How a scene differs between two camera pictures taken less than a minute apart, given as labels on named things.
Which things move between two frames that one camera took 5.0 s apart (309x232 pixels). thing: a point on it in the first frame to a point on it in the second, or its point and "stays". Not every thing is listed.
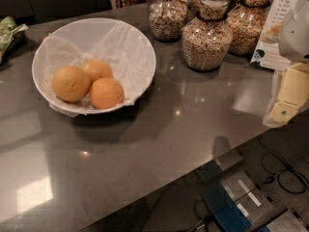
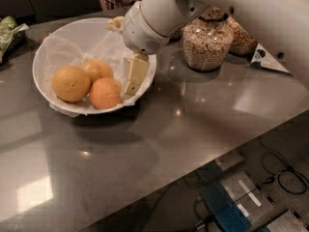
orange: (70, 84) stays
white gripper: (295, 38) to (140, 33)
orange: (97, 69) stays
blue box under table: (226, 213) stays
